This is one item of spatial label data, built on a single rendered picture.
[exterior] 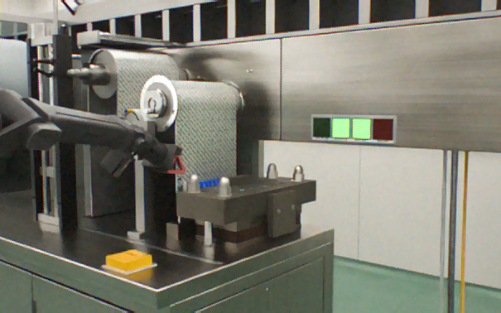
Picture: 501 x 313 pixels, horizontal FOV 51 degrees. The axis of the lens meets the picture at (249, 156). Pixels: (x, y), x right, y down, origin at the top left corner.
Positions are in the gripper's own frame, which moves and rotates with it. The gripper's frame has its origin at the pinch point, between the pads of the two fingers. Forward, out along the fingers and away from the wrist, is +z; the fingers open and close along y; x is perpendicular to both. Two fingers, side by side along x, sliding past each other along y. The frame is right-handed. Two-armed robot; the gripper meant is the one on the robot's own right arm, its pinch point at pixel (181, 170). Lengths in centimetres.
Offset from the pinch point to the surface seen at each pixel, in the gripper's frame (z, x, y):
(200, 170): 6.2, 2.9, 0.3
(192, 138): -1.1, 9.0, 0.3
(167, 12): 2, 59, -39
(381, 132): 20, 24, 42
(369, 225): 265, 74, -71
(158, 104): -12.7, 12.4, -3.8
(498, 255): 267, 68, 20
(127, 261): -16.3, -27.5, 12.9
